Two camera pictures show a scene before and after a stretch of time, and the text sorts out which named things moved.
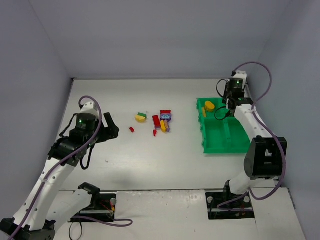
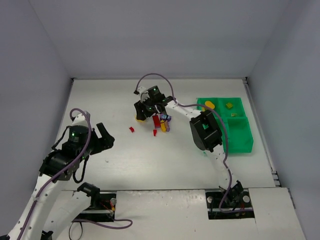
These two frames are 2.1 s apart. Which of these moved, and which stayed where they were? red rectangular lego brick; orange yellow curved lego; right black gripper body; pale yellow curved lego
Moved: right black gripper body
Stayed: orange yellow curved lego; pale yellow curved lego; red rectangular lego brick
